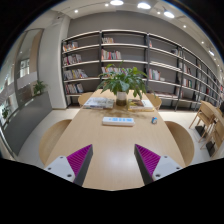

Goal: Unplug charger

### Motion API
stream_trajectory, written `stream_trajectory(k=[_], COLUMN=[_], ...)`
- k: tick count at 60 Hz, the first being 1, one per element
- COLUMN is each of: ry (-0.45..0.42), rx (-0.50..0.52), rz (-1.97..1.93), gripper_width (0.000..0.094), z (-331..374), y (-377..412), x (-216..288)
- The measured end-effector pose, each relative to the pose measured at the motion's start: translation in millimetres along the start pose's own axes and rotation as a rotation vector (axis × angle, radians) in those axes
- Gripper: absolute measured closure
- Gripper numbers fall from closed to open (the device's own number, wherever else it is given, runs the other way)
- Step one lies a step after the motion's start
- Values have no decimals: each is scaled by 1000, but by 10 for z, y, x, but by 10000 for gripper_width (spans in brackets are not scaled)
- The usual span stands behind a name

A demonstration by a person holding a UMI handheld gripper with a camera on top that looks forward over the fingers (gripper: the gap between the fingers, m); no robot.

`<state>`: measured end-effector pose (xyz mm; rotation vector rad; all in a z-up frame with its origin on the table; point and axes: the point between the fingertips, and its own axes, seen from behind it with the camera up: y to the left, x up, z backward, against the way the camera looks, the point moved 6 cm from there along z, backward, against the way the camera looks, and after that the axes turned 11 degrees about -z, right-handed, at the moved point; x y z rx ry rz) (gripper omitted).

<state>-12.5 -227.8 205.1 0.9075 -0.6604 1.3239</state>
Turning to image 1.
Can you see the green potted plant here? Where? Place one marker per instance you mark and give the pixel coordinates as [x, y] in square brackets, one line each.
[121, 85]

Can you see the round ceiling lights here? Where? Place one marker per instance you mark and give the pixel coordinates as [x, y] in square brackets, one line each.
[144, 5]

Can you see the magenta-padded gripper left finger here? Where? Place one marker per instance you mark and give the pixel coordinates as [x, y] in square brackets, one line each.
[61, 166]

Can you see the small green ledge plant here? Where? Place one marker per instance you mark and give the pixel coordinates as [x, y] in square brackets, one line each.
[39, 87]

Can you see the yellow book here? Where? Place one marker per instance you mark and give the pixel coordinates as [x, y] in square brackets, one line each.
[140, 109]

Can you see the grey shelf unit with books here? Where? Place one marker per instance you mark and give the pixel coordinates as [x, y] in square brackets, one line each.
[133, 55]

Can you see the picture-cover white book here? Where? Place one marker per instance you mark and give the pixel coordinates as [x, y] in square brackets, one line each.
[140, 104]

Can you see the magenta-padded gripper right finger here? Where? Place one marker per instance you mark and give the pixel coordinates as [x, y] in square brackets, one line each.
[165, 166]

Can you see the tan round-backed chair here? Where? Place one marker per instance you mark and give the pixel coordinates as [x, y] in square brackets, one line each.
[84, 98]
[53, 140]
[155, 100]
[181, 140]

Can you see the white magazine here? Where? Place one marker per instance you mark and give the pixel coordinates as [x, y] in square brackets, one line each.
[98, 102]

